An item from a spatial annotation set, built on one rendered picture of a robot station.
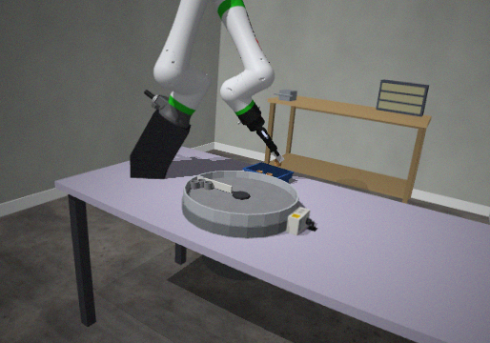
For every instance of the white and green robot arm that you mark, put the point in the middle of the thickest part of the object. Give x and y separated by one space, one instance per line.
172 72

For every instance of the grey round turning table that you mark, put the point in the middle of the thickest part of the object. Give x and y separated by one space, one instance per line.
245 204

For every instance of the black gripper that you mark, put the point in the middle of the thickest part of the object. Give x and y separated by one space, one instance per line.
257 127

